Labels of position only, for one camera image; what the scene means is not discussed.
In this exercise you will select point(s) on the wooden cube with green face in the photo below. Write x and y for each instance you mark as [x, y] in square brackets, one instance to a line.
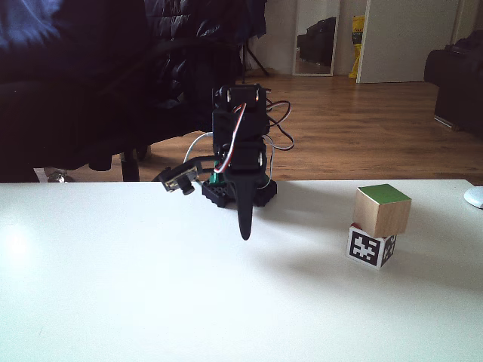
[381, 218]

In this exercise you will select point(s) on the red cube with marker print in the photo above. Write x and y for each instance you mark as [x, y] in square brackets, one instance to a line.
[362, 249]

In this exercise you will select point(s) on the black tripod stand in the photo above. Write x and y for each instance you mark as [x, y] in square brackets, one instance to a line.
[260, 64]

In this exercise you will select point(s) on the black office chair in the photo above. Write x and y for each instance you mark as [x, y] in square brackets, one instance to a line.
[130, 169]

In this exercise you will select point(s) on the tall standing mirror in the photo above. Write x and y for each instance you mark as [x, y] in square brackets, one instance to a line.
[317, 45]

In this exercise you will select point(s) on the black padded jacket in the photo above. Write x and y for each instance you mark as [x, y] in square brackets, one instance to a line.
[181, 15]

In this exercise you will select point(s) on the yellow bag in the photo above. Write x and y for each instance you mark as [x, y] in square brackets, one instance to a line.
[357, 37]

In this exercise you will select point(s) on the white door panel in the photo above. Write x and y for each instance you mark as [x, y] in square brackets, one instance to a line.
[407, 41]

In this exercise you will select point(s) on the person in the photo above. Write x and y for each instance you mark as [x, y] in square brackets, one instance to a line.
[56, 37]

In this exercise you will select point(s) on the black couch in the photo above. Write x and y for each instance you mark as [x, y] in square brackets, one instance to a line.
[460, 86]

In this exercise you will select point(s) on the white computer mouse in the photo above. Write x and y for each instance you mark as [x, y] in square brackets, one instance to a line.
[475, 197]

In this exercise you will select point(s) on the small black camera on bracket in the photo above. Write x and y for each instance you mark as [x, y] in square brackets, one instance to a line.
[177, 181]

